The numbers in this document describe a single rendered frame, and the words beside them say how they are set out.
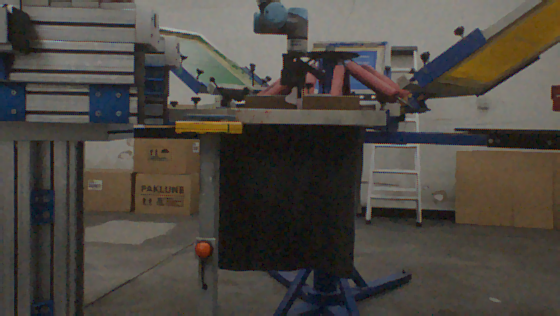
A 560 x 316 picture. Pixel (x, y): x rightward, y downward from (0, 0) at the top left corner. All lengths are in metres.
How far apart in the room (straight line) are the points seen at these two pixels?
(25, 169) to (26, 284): 0.29
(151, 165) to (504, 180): 3.57
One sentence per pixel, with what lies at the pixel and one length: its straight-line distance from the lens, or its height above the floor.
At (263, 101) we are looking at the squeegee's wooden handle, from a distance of 2.11.
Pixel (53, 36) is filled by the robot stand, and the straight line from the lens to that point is 1.42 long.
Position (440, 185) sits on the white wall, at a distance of 6.33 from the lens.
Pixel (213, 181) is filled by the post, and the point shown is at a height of 0.81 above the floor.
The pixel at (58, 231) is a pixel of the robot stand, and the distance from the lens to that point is 1.69.
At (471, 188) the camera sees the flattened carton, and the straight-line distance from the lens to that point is 6.25.
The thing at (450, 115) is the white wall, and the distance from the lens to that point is 6.31.
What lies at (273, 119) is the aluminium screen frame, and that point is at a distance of 1.58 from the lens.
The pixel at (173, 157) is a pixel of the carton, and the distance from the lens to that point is 6.20.
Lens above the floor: 0.95
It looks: 3 degrees down
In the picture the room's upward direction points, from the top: 1 degrees clockwise
